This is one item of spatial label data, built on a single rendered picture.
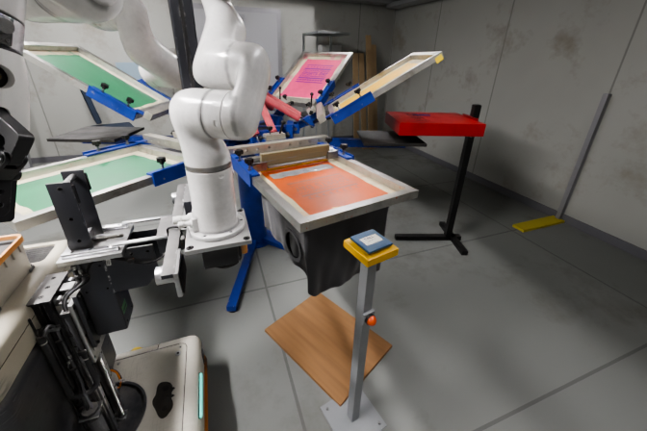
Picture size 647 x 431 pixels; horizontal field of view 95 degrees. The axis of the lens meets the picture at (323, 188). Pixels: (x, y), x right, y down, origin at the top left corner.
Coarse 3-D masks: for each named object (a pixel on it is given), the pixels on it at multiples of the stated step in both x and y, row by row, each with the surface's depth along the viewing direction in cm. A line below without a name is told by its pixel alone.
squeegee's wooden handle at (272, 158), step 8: (320, 144) 167; (328, 144) 168; (272, 152) 151; (280, 152) 153; (288, 152) 155; (296, 152) 158; (304, 152) 161; (312, 152) 163; (320, 152) 166; (264, 160) 150; (272, 160) 152; (280, 160) 155; (288, 160) 157; (296, 160) 159
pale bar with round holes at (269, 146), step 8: (312, 136) 192; (320, 136) 192; (248, 144) 170; (256, 144) 171; (264, 144) 172; (272, 144) 175; (280, 144) 177; (288, 144) 180; (296, 144) 183; (304, 144) 186; (312, 144) 189; (232, 152) 164; (248, 152) 168; (256, 152) 171; (264, 152) 173
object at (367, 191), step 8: (336, 168) 162; (312, 176) 151; (352, 176) 152; (360, 184) 143; (368, 184) 143; (344, 192) 133; (352, 192) 134; (360, 192) 134; (368, 192) 134; (376, 192) 134; (384, 192) 134; (352, 200) 126; (360, 200) 127
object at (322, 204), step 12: (288, 168) 160; (276, 180) 145; (288, 180) 145; (300, 180) 146; (288, 192) 132; (300, 204) 122; (312, 204) 122; (324, 204) 123; (336, 204) 123; (348, 204) 123
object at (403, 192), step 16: (336, 160) 174; (352, 160) 165; (256, 176) 140; (368, 176) 152; (384, 176) 143; (272, 192) 124; (400, 192) 126; (416, 192) 129; (288, 208) 111; (336, 208) 112; (352, 208) 112; (368, 208) 116; (304, 224) 102; (320, 224) 106
